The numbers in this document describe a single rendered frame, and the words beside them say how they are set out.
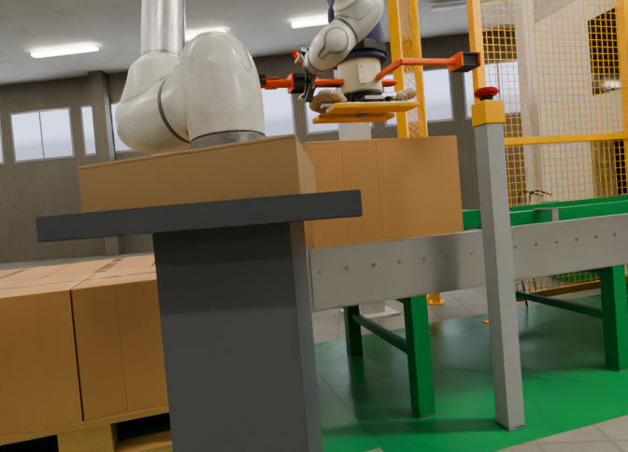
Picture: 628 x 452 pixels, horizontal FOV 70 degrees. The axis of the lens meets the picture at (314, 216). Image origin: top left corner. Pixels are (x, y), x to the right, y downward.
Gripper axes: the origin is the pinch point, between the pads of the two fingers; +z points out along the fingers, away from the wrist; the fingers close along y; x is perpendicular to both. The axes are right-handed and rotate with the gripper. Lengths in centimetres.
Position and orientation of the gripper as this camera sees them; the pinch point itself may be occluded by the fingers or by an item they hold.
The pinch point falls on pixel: (300, 79)
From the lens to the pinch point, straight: 175.4
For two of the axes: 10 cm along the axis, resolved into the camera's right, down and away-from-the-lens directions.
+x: 9.5, -0.9, 2.9
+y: 0.9, 10.0, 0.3
